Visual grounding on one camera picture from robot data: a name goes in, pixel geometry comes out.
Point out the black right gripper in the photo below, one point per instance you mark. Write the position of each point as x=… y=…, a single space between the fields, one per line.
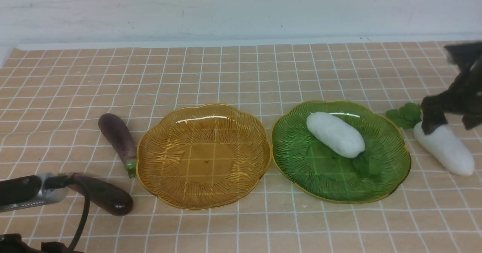
x=463 y=95

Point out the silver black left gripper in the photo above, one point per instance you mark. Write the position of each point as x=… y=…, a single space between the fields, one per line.
x=33 y=191

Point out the green glass plate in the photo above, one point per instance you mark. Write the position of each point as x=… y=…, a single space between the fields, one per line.
x=317 y=170

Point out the white radish with leaves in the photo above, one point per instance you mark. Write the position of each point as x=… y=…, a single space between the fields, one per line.
x=442 y=143

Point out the purple eggplant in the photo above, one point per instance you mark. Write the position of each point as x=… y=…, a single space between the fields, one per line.
x=114 y=129
x=108 y=197

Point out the amber glass plate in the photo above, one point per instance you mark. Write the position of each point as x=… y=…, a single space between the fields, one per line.
x=205 y=157

